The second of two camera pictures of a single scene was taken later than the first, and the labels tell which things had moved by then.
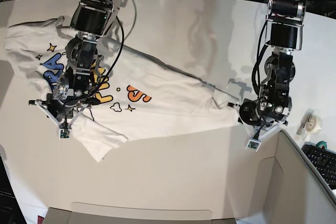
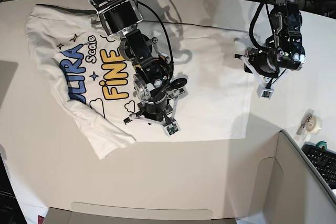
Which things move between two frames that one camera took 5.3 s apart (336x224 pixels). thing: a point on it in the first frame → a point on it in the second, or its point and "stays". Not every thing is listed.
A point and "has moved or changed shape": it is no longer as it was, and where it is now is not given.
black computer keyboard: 325,161 stays
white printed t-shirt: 134,94 has moved or changed shape
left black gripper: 61,111 → 155,108
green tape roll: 321,144 stays
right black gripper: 259,110 → 264,61
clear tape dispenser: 310,124 stays
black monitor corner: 10,211 stays
